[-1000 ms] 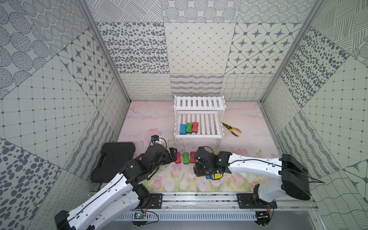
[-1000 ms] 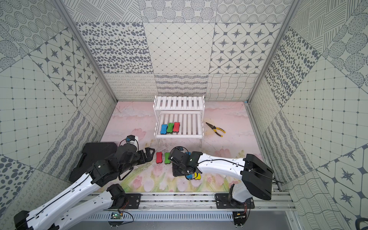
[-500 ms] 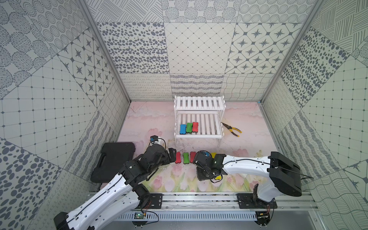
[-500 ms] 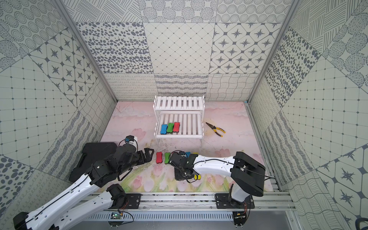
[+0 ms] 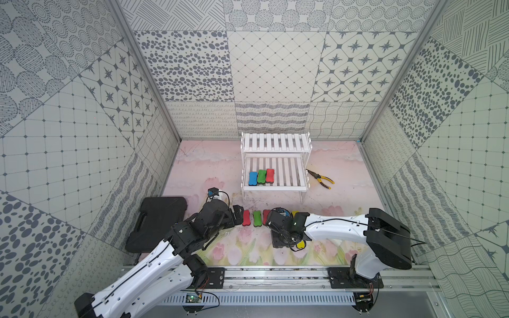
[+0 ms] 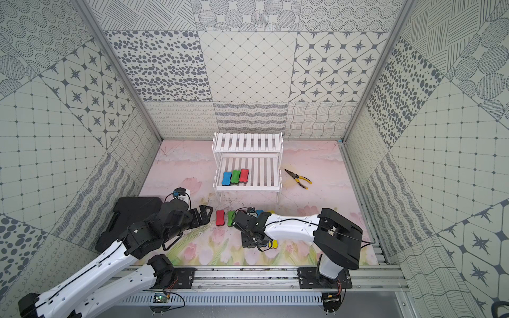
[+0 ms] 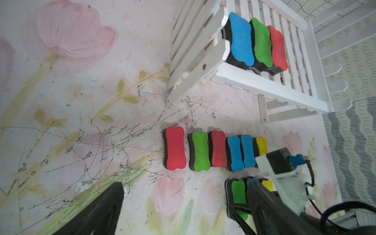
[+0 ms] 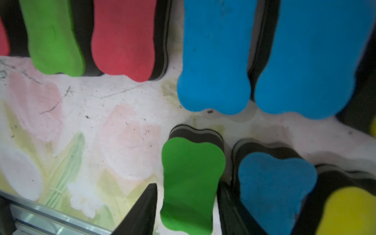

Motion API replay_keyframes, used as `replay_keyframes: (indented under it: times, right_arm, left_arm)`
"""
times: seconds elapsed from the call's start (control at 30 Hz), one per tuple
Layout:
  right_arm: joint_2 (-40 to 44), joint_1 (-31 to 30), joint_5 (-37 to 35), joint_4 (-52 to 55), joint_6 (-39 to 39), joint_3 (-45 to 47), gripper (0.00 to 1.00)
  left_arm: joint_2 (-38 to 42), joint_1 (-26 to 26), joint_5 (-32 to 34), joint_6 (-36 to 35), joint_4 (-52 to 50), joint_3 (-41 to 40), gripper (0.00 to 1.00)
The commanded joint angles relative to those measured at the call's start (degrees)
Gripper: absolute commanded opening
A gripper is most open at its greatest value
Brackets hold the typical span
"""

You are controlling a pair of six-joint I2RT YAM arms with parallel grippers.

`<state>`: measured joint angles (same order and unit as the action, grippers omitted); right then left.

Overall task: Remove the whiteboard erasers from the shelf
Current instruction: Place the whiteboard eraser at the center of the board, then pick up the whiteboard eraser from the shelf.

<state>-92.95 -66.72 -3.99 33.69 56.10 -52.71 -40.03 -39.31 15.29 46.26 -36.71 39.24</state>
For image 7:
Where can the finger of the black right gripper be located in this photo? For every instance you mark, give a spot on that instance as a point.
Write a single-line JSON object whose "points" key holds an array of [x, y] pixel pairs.
{"points": [[234, 209]]}

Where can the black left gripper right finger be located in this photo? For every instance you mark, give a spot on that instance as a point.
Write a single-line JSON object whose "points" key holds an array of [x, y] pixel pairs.
{"points": [[271, 216]]}

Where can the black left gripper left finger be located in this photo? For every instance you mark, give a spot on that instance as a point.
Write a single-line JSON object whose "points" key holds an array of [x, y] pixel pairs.
{"points": [[100, 217]]}

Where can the green eraser shelf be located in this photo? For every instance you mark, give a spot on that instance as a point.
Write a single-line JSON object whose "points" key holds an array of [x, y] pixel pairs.
{"points": [[199, 151], [260, 35], [235, 193]]}

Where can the blue eraser shelf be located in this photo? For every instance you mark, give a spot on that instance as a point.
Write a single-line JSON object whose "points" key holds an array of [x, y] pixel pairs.
{"points": [[238, 32], [233, 154], [250, 179], [247, 151]]}

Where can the yellow eraser shelf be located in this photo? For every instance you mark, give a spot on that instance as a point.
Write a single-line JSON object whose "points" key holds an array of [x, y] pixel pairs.
{"points": [[259, 146], [268, 184]]}

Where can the red eraser shelf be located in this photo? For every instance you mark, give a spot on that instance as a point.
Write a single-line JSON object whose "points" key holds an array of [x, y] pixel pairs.
{"points": [[174, 149], [217, 148], [278, 52]]}

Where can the white slatted wooden shelf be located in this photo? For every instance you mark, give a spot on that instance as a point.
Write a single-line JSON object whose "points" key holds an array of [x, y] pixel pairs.
{"points": [[200, 52]]}

